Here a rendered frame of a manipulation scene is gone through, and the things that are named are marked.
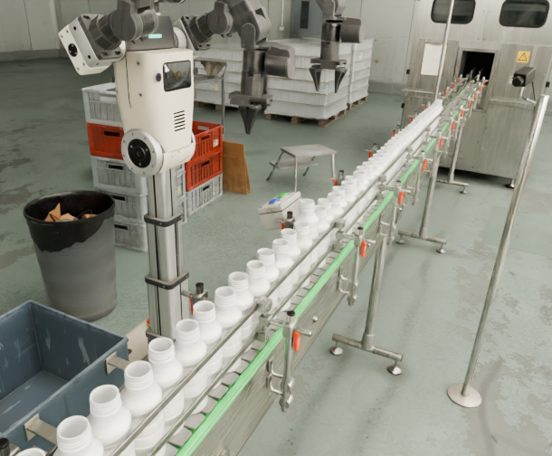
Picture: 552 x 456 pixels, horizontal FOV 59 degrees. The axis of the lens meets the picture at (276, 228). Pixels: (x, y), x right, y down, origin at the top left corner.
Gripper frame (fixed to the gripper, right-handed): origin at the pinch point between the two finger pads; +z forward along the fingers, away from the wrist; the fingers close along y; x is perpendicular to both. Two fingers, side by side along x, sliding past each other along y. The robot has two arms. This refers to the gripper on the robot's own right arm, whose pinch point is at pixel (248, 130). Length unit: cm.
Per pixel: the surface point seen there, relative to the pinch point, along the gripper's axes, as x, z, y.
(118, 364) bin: -45, 43, -14
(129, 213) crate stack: 170, 106, -118
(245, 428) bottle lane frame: -49, 48, 15
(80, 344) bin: -35, 49, -29
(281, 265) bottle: -28.5, 22.0, 16.2
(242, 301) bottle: -45, 23, 12
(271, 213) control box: 6.6, 24.1, 7.3
